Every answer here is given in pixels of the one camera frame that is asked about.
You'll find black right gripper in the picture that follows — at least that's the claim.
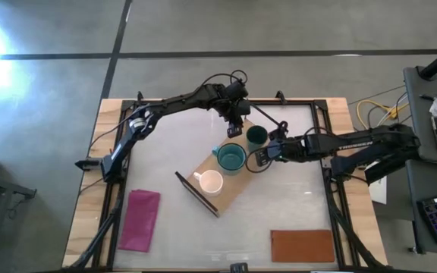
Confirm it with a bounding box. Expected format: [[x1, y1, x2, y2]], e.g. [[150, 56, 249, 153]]
[[254, 120, 307, 168]]

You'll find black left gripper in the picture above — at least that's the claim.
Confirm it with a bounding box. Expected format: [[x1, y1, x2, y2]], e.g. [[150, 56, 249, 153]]
[[222, 80, 253, 139]]

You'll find small dark green mug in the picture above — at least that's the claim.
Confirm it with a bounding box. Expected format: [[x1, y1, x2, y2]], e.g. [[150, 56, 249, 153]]
[[245, 124, 269, 153]]

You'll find large teal mug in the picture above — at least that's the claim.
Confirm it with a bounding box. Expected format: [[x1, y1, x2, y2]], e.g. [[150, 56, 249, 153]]
[[211, 142, 248, 176]]

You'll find white ceramic mug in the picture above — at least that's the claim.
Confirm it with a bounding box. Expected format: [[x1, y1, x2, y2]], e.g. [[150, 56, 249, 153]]
[[192, 168, 225, 197]]

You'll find brown folded cloth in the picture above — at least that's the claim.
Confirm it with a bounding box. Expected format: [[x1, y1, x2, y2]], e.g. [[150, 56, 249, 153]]
[[269, 228, 336, 264]]

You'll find white paper sheet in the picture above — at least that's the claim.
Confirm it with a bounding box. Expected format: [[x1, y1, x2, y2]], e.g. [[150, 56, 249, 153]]
[[367, 161, 389, 206]]

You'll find pink folded cloth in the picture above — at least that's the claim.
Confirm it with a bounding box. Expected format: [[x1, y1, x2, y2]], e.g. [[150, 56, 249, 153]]
[[117, 189, 162, 254]]

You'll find dark lower side desk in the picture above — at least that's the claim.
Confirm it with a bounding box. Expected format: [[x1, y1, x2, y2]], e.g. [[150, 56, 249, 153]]
[[405, 158, 437, 256]]

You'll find black frame wooden shelf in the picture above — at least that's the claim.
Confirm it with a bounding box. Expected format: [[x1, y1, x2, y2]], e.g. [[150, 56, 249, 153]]
[[174, 105, 290, 219]]

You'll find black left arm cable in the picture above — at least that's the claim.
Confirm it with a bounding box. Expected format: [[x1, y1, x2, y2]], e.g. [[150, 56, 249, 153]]
[[200, 68, 249, 89]]

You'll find black table frame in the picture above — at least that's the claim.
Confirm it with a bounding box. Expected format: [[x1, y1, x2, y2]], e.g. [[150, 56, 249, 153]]
[[61, 90, 391, 273]]

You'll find yellow cable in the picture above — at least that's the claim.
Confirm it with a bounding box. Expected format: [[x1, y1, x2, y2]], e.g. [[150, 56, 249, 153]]
[[356, 99, 410, 130]]

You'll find black table-level camera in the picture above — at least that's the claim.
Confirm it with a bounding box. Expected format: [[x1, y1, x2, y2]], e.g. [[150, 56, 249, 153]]
[[228, 262, 250, 273]]

